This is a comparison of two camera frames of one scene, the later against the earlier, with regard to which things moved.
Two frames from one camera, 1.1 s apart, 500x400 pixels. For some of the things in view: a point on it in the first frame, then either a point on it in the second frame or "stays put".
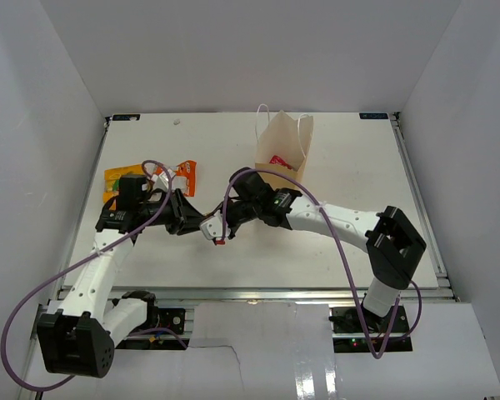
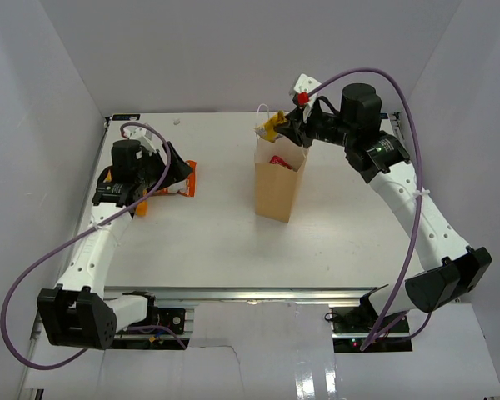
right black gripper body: (234, 214) to (298, 126)
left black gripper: (178, 211) to (162, 165)
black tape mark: (127, 117) stays put
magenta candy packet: (277, 160) stays put
